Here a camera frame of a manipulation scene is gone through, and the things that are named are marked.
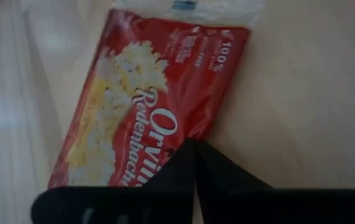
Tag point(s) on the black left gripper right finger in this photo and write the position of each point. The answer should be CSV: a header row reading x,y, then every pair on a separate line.
x,y
258,205

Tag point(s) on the red popcorn bag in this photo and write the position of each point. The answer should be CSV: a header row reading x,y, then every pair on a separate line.
x,y
180,77

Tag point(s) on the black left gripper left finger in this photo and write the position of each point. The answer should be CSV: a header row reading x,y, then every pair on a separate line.
x,y
118,205

